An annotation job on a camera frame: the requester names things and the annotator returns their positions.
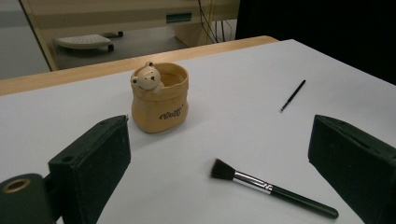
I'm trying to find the tan bear pen holder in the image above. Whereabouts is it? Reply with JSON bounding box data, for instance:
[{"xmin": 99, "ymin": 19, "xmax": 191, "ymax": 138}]
[{"xmin": 130, "ymin": 61, "xmax": 190, "ymax": 134}]

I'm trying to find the bundle of hanging cables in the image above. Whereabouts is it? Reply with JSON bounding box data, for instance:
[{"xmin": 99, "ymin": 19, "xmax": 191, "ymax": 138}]
[{"xmin": 197, "ymin": 0, "xmax": 234, "ymax": 45}]

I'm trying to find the white wheeled base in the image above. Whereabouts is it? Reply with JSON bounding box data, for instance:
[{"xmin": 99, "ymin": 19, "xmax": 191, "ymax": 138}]
[{"xmin": 53, "ymin": 31, "xmax": 124, "ymax": 52}]

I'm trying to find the large black makeup brush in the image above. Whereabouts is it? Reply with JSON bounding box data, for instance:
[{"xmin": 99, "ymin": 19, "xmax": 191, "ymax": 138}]
[{"xmin": 210, "ymin": 158, "xmax": 340, "ymax": 219}]

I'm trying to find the wooden table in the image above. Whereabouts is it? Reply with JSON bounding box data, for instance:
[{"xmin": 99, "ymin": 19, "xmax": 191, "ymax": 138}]
[{"xmin": 0, "ymin": 35, "xmax": 279, "ymax": 97}]

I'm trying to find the thin black makeup brush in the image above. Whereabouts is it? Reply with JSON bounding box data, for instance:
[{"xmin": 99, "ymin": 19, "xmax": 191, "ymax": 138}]
[{"xmin": 279, "ymin": 79, "xmax": 306, "ymax": 113}]

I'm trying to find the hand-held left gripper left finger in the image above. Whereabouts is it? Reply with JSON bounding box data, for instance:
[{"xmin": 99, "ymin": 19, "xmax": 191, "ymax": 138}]
[{"xmin": 48, "ymin": 114, "xmax": 132, "ymax": 224}]

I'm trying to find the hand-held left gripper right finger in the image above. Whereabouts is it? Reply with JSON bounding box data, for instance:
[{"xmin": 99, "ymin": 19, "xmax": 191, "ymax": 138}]
[{"xmin": 307, "ymin": 114, "xmax": 396, "ymax": 224}]

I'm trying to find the beige desk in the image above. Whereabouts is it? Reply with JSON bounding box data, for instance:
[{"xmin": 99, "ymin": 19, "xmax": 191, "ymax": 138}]
[{"xmin": 19, "ymin": 0, "xmax": 241, "ymax": 72}]

